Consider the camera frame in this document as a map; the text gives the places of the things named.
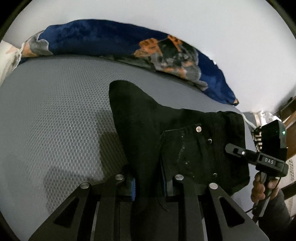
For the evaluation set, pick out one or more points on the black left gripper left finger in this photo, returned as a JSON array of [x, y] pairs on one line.
[[92, 212]]

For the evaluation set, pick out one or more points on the white floral pillow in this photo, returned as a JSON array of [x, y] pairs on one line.
[[10, 58]]

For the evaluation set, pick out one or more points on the white lattice panel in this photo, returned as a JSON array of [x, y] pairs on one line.
[[287, 185]]

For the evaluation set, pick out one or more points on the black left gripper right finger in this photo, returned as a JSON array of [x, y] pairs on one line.
[[204, 212]]

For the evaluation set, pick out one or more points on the black pants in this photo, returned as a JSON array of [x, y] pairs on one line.
[[192, 141]]

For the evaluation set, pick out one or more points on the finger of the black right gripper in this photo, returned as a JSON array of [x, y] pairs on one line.
[[244, 154]]

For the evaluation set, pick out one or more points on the white patterned cloth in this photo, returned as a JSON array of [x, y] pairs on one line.
[[258, 119]]

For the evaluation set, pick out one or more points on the person's right hand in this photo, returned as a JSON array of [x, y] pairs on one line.
[[257, 192]]

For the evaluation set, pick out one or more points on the blue floral blanket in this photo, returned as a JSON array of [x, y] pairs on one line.
[[134, 45]]

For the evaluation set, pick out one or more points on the grey textured mattress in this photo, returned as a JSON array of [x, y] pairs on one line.
[[57, 130]]

